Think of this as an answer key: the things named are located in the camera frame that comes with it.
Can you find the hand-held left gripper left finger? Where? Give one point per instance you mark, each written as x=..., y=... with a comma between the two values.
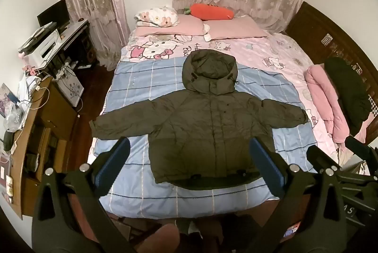
x=113, y=165

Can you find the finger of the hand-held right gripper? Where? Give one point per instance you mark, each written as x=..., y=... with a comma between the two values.
x=358, y=148
x=320, y=158

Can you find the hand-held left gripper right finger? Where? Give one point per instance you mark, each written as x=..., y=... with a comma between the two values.
x=265, y=170

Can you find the dark green hooded jacket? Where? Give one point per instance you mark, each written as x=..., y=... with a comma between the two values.
x=206, y=123

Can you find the dark clothing pile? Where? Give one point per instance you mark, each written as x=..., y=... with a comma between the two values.
x=348, y=93

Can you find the pink quilt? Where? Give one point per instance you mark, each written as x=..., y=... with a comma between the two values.
x=322, y=99

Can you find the wooden desk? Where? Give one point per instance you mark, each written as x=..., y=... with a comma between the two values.
x=56, y=111

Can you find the blue plaid blanket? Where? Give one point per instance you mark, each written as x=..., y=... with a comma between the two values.
x=133, y=87

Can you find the white floral computer tower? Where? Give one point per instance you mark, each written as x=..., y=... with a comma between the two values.
x=71, y=89

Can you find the clear plastic bag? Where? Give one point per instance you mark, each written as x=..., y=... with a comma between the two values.
x=12, y=118

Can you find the wooden speaker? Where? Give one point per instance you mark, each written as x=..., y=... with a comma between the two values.
x=89, y=49

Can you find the pink cartoon bed sheet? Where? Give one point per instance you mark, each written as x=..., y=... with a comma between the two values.
x=265, y=49

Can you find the framed picture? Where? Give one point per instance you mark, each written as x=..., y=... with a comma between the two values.
x=7, y=97

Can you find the dark wooden headboard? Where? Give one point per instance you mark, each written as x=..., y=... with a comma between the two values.
x=313, y=28

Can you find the white printer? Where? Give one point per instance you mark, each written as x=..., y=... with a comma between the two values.
x=41, y=44

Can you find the pink pillow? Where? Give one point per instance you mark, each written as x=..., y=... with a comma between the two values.
x=236, y=28
x=171, y=27

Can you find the white floral pillow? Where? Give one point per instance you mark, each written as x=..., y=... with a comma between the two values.
x=156, y=16

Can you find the black monitor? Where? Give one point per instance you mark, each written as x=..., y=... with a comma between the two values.
x=54, y=13

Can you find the orange carrot plush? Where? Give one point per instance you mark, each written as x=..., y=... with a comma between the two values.
x=211, y=12

